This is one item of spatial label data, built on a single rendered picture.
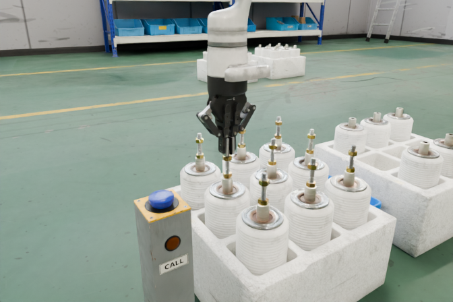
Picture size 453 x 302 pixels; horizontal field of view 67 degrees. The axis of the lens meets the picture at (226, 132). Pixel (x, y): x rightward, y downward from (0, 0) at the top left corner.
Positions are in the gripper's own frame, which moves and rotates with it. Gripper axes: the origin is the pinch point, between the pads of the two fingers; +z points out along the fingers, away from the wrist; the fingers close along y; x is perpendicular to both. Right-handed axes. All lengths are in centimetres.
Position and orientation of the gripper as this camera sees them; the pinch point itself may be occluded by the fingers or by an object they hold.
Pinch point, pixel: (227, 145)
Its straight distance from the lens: 67.7
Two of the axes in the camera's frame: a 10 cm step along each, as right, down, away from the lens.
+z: 0.0, 9.4, 3.4
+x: 5.8, 2.8, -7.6
